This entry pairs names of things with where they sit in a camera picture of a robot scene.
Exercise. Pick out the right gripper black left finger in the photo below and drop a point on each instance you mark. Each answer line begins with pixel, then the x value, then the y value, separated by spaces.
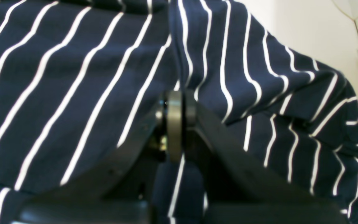
pixel 119 189

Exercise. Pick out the navy white striped t-shirt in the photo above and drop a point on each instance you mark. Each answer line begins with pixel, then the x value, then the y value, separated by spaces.
pixel 76 76

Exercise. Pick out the white bin left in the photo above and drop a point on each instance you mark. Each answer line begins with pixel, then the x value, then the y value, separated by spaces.
pixel 357 18

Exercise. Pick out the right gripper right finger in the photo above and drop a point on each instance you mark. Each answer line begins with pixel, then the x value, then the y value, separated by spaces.
pixel 240 190

